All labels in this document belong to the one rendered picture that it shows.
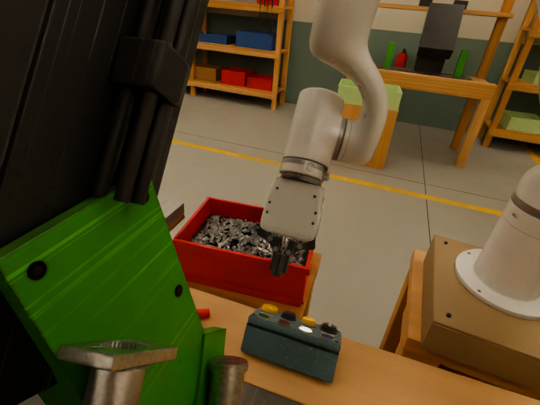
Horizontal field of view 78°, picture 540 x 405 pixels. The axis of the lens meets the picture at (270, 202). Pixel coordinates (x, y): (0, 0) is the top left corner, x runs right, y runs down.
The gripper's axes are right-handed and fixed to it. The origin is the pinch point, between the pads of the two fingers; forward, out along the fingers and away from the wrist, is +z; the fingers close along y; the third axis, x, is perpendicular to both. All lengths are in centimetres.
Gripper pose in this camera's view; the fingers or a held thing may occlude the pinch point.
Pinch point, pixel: (279, 264)
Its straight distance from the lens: 59.7
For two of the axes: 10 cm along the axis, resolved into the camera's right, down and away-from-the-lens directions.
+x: -2.1, -1.2, -9.7
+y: -9.4, -2.3, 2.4
